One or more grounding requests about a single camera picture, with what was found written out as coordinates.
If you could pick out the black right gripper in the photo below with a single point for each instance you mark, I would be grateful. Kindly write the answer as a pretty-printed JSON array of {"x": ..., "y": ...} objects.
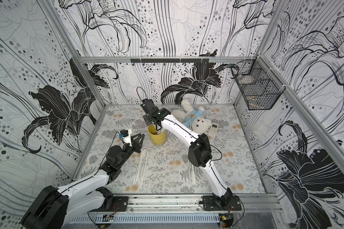
[{"x": 149, "y": 118}]

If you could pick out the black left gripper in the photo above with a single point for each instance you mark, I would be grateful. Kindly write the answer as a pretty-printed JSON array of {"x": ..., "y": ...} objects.
[{"x": 135, "y": 143}]

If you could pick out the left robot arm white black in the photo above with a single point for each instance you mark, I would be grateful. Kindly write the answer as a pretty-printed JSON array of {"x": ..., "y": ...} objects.
[{"x": 55, "y": 207}]

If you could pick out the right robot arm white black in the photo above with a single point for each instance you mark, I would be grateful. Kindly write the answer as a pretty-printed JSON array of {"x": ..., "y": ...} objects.
[{"x": 199, "y": 153}]

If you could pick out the bundle of wrapped straws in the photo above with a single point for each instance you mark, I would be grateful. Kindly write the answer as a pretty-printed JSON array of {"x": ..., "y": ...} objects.
[{"x": 159, "y": 130}]

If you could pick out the yellow metal cup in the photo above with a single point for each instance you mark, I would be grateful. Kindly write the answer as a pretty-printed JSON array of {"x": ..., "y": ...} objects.
[{"x": 157, "y": 139}]

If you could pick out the white plush bunny toy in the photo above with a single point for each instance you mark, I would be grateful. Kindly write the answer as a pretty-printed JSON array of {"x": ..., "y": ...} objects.
[{"x": 192, "y": 118}]

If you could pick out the white remote control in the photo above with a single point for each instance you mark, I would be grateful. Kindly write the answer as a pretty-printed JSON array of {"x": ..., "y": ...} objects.
[{"x": 213, "y": 129}]

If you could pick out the horizontal aluminium back bar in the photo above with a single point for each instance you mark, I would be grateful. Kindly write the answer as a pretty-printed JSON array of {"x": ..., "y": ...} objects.
[{"x": 200, "y": 59}]

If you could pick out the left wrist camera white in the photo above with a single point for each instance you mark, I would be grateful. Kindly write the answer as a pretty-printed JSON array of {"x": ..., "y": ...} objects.
[{"x": 125, "y": 136}]

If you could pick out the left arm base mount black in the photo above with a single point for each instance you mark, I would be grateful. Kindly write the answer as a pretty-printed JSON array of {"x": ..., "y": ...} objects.
[{"x": 111, "y": 202}]

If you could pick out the white slotted cable duct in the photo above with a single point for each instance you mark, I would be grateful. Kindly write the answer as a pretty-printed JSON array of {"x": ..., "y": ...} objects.
[{"x": 149, "y": 218}]

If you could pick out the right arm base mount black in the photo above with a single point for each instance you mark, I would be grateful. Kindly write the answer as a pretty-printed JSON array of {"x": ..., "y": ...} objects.
[{"x": 227, "y": 202}]

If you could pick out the black wire basket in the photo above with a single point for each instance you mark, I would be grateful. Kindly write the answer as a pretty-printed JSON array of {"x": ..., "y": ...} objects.
[{"x": 254, "y": 80}]

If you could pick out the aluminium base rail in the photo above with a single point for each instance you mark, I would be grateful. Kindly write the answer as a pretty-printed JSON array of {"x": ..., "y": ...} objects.
[{"x": 194, "y": 203}]

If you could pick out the aluminium frame post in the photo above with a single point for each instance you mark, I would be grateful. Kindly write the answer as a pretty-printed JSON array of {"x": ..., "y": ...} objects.
[{"x": 74, "y": 54}]

